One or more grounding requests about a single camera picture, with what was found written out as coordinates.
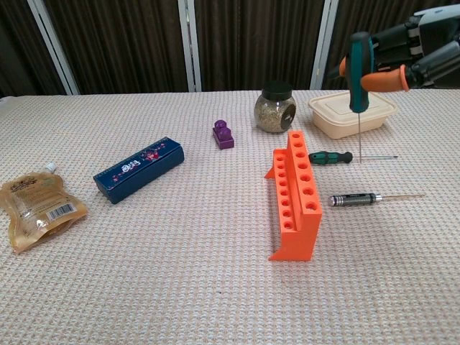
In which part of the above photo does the white partition frame post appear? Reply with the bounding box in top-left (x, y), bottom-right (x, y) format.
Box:
top-left (310, 0), bottom-right (342, 91)
top-left (27, 0), bottom-right (81, 96)
top-left (178, 0), bottom-right (202, 93)

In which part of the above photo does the green screwdriver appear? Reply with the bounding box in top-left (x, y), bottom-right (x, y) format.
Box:
top-left (349, 31), bottom-right (374, 165)
top-left (308, 150), bottom-right (399, 166)

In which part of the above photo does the dark blue printed box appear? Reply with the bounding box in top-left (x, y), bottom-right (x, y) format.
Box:
top-left (93, 136), bottom-right (185, 205)

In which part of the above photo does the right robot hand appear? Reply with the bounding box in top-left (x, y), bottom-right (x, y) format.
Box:
top-left (326, 5), bottom-right (460, 93)

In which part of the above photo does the glass jar black lid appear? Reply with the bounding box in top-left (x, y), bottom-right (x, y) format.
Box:
top-left (254, 80), bottom-right (297, 134)

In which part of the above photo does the orange screwdriver rack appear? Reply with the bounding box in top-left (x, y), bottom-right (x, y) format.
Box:
top-left (264, 130), bottom-right (323, 262)

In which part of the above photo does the beige lidded lunch box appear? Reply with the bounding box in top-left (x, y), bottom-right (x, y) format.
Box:
top-left (308, 90), bottom-right (398, 140)

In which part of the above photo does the silver black precision screwdriver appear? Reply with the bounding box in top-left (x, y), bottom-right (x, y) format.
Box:
top-left (329, 192), bottom-right (426, 208)

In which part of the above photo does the purple toy block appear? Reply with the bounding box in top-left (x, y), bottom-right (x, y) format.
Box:
top-left (211, 119), bottom-right (236, 150)

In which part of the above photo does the beige woven tablecloth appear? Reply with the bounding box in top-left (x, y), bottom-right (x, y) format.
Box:
top-left (0, 88), bottom-right (460, 345)

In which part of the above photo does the brown drink pouch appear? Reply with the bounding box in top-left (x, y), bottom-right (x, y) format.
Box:
top-left (0, 162), bottom-right (89, 255)

